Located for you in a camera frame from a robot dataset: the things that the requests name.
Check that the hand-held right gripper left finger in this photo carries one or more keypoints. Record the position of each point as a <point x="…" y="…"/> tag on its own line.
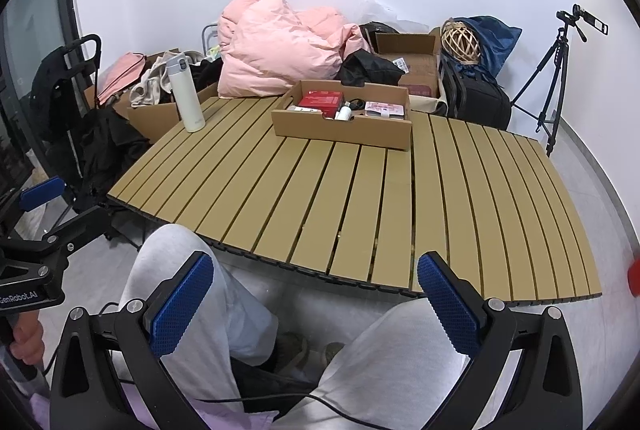
<point x="182" y="300"/>

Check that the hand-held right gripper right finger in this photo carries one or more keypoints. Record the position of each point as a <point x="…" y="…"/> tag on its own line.
<point x="447" y="305"/>

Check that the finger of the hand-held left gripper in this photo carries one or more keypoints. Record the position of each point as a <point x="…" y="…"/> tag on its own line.
<point x="80" y="225"/>
<point x="42" y="193"/>

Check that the shallow cardboard box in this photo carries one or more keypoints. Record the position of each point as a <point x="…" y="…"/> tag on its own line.
<point x="340" y="132"/>

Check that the white round bottle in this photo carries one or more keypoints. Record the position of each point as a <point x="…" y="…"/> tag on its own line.
<point x="344" y="114"/>

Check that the white tube box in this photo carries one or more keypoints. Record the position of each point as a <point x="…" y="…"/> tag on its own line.
<point x="305" y="110"/>

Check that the person's left forearm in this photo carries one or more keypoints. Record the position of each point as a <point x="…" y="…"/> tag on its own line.
<point x="39" y="412"/>

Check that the person's left hand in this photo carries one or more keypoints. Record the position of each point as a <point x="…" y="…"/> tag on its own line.
<point x="29" y="340"/>

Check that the person's left leg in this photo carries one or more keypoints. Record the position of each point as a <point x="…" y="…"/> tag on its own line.
<point x="235" y="310"/>

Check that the person's leg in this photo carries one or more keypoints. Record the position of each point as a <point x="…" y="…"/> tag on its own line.
<point x="235" y="310"/>
<point x="390" y="360"/>

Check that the person's right leg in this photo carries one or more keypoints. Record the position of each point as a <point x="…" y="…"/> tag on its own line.
<point x="390" y="360"/>

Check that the black jacket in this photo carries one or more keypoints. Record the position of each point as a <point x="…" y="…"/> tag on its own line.
<point x="50" y="100"/>

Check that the person's left shoe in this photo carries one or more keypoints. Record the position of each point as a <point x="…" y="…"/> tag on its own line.
<point x="292" y="350"/>

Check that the person's shoe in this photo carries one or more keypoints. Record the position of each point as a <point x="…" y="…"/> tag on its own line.
<point x="292" y="350"/>
<point x="332" y="354"/>

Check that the person's right shoe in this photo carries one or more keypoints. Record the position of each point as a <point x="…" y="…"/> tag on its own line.
<point x="332" y="354"/>

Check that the open brown cardboard box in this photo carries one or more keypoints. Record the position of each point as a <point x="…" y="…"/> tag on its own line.
<point x="155" y="120"/>

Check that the glass sliding door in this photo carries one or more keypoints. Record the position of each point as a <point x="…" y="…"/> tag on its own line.
<point x="30" y="60"/>

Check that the pink bag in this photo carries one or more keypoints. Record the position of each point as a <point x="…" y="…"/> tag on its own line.
<point x="120" y="75"/>

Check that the black folding cart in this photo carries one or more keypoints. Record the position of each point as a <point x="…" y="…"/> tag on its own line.
<point x="95" y="55"/>

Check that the beige garment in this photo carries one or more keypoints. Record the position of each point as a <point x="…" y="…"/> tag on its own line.
<point x="150" y="82"/>

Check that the white thermos bottle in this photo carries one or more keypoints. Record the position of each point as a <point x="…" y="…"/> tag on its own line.
<point x="185" y="100"/>

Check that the red object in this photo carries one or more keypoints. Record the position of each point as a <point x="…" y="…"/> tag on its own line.
<point x="634" y="277"/>

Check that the black garment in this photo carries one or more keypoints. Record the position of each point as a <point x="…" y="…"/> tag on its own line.
<point x="207" y="75"/>

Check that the cream cloth bag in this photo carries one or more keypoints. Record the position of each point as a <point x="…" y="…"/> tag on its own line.
<point x="430" y="106"/>

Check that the black backpack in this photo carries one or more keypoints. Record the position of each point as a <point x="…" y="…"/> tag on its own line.
<point x="480" y="102"/>

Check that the large cardboard box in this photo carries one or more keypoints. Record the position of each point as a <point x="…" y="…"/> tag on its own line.
<point x="415" y="70"/>

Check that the red box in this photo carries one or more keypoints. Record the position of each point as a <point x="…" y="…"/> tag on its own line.
<point x="320" y="100"/>

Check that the black cloth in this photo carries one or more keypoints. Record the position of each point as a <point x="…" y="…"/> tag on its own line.
<point x="370" y="70"/>

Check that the black tripod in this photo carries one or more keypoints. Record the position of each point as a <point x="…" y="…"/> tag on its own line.
<point x="557" y="75"/>

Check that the pink down jacket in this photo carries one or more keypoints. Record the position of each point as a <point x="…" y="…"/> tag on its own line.
<point x="270" y="50"/>

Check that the woven bamboo ball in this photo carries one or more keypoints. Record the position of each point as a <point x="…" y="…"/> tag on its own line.
<point x="460" y="42"/>

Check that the blue bag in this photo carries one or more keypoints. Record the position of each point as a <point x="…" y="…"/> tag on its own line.
<point x="495" y="40"/>

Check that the dark round bag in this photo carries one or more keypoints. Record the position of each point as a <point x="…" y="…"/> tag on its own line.
<point x="377" y="31"/>

